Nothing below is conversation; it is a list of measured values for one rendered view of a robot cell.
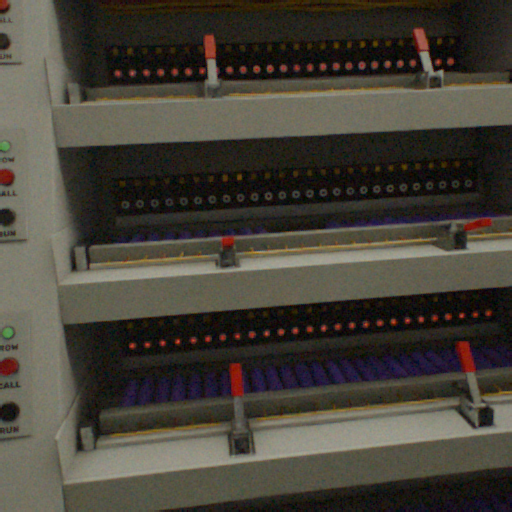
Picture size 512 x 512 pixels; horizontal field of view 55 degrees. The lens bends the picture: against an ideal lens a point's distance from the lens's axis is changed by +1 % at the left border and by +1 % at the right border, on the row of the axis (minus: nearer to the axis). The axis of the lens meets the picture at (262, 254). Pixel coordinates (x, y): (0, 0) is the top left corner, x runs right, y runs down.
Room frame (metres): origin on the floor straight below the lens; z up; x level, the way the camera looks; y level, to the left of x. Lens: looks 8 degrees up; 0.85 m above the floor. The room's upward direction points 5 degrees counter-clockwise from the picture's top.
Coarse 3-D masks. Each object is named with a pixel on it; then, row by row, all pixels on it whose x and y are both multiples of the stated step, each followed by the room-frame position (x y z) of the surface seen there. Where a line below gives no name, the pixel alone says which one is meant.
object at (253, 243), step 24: (168, 240) 0.57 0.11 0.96; (192, 240) 0.57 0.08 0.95; (216, 240) 0.57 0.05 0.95; (240, 240) 0.57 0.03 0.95; (264, 240) 0.57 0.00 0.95; (288, 240) 0.58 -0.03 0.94; (312, 240) 0.58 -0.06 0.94; (336, 240) 0.59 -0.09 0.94; (360, 240) 0.59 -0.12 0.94; (384, 240) 0.59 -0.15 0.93; (408, 240) 0.58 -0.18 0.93; (120, 264) 0.54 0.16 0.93
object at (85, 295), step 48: (96, 240) 0.68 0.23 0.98; (96, 288) 0.51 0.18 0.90; (144, 288) 0.52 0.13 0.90; (192, 288) 0.53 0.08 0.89; (240, 288) 0.53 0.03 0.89; (288, 288) 0.54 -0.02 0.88; (336, 288) 0.55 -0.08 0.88; (384, 288) 0.56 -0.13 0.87; (432, 288) 0.56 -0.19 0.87; (480, 288) 0.57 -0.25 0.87
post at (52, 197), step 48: (48, 0) 0.51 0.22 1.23; (48, 48) 0.51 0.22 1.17; (0, 96) 0.50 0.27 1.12; (48, 96) 0.51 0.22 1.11; (48, 144) 0.51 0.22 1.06; (48, 192) 0.51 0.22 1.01; (96, 192) 0.70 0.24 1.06; (48, 240) 0.50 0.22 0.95; (0, 288) 0.50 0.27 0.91; (48, 288) 0.50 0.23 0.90; (48, 336) 0.50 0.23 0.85; (96, 336) 0.67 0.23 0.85; (48, 384) 0.50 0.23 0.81; (48, 432) 0.50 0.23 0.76; (0, 480) 0.50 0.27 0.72; (48, 480) 0.50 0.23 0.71
